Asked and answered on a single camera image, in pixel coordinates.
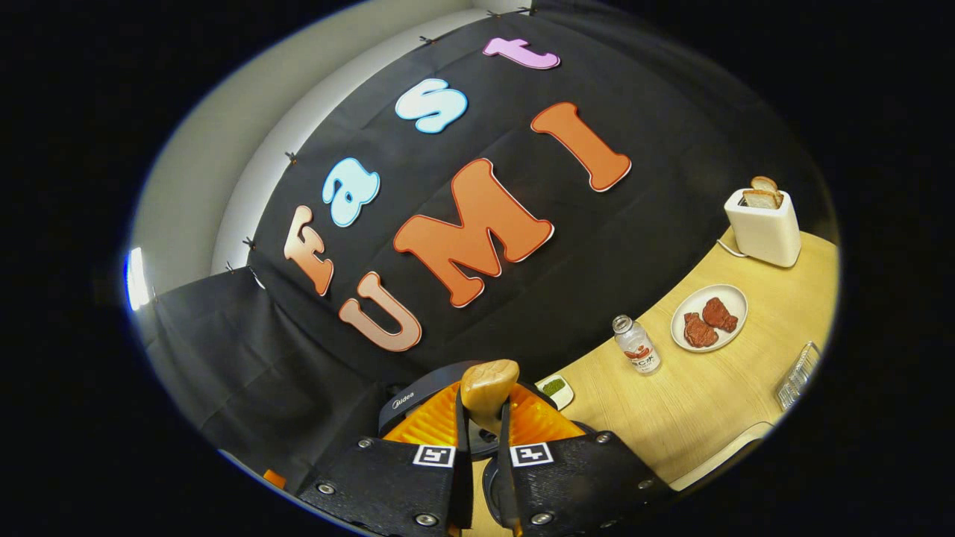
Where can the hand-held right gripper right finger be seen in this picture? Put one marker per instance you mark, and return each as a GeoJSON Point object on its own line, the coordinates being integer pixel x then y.
{"type": "Point", "coordinates": [589, 485]}

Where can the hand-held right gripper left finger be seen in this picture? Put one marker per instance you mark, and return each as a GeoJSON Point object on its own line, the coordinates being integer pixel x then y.
{"type": "Point", "coordinates": [388, 485]}

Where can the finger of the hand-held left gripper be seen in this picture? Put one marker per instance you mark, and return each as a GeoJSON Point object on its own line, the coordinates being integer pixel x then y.
{"type": "Point", "coordinates": [274, 479]}

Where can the dark grey rice cooker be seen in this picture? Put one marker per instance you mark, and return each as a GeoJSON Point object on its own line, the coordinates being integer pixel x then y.
{"type": "Point", "coordinates": [410, 399]}

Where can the wooden spoon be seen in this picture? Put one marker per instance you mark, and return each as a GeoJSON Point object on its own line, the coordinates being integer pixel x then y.
{"type": "Point", "coordinates": [489, 388]}

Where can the white divided sauce dish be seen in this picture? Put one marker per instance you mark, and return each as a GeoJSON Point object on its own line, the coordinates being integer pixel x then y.
{"type": "Point", "coordinates": [556, 389]}

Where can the small clear drink bottle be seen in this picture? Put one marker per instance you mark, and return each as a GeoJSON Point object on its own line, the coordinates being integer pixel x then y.
{"type": "Point", "coordinates": [638, 350]}

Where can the red meat piece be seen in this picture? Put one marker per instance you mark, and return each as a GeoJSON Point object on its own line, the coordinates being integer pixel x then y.
{"type": "Point", "coordinates": [700, 332]}
{"type": "Point", "coordinates": [720, 315]}

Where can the white round plate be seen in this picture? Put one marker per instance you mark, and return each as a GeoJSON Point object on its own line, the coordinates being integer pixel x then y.
{"type": "Point", "coordinates": [727, 298]}

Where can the white toaster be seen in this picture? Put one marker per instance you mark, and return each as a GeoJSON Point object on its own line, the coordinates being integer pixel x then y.
{"type": "Point", "coordinates": [765, 235]}

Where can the toast slice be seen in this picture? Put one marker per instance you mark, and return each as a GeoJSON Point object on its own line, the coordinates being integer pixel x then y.
{"type": "Point", "coordinates": [762, 199]}
{"type": "Point", "coordinates": [764, 183]}

